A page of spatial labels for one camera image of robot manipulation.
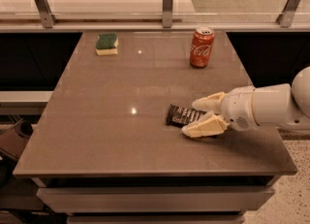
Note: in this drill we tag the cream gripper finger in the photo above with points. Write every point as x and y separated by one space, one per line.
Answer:
210 124
210 103

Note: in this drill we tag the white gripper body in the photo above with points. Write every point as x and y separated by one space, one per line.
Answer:
240 109

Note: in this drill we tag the black rxbar chocolate bar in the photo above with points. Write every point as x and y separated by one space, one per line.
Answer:
179 116

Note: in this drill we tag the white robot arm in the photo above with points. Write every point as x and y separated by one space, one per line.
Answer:
284 105

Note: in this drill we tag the green and yellow sponge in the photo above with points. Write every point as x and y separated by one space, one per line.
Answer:
107 44

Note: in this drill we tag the red coca-cola can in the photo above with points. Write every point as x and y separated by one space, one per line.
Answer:
201 47

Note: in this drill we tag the grey lower drawer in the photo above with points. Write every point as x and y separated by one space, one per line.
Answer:
158 219

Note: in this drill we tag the grey drawer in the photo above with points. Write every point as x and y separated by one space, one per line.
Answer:
158 219
155 199

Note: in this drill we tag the grey upper drawer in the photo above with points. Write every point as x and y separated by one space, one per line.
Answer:
155 199

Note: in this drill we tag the dark chair at left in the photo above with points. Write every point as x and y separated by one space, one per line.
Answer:
12 143

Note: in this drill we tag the right metal railing bracket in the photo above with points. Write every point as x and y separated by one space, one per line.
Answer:
286 17

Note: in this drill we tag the metal railing bracket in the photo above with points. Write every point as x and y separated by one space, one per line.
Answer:
286 17
45 13
167 6

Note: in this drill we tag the middle metal railing bracket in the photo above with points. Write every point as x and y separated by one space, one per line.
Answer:
167 6

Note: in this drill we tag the left metal railing bracket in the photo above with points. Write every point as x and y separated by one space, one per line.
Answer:
45 13

